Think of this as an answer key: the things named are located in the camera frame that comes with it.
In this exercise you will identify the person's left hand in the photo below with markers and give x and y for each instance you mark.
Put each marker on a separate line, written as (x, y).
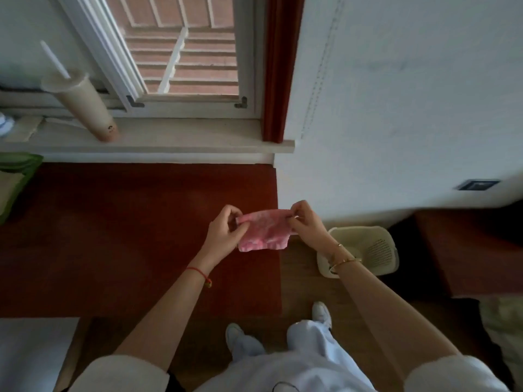
(218, 237)

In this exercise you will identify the person's right hand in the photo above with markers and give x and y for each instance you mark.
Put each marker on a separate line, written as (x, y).
(310, 228)

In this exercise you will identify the person's left thumb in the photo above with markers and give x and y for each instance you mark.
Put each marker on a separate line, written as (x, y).
(242, 230)

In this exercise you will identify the person's right thumb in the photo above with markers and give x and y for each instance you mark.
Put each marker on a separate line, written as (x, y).
(292, 221)

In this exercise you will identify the pink patterned sock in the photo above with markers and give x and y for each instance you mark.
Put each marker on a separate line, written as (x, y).
(263, 231)

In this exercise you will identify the person's right forearm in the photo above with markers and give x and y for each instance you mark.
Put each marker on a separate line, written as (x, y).
(388, 314)

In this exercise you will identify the person's left forearm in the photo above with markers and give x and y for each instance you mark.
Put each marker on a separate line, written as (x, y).
(163, 314)

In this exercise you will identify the cream plastic waste basket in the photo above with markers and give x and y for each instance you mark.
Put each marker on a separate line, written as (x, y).
(367, 249)

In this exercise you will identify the person's white right shoe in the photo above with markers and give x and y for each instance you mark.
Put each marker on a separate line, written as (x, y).
(322, 313)

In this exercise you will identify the person's white shoe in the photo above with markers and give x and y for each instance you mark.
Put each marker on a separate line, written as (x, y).
(322, 313)
(241, 342)

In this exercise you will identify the person's white left shoe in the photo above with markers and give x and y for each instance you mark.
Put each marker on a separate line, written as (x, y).
(241, 342)

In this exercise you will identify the person's white trousers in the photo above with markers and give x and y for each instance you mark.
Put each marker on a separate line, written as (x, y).
(310, 347)

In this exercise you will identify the stone window sill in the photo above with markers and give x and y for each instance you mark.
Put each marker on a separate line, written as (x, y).
(143, 136)

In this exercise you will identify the person's white shirt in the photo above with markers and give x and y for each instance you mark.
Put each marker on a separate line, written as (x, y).
(286, 375)

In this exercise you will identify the dark red curtain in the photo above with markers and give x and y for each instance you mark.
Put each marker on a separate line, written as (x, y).
(280, 65)

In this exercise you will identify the dark red cabinet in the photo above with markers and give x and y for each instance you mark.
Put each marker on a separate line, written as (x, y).
(470, 249)

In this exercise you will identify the beige paper drink cup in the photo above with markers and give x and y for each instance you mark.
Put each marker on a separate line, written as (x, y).
(83, 106)

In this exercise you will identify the pale crumpled cloth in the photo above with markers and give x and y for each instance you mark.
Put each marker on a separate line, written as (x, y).
(504, 322)

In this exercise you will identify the white bedding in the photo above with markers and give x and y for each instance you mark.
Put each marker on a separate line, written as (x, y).
(32, 355)

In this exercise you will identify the white drinking straw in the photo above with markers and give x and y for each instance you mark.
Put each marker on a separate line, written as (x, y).
(55, 59)

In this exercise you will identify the blue white object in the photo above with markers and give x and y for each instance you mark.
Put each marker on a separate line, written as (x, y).
(5, 124)

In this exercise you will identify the white window frame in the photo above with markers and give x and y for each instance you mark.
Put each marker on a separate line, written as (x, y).
(163, 93)

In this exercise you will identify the grey wall socket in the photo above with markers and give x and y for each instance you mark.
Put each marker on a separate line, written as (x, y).
(478, 184)

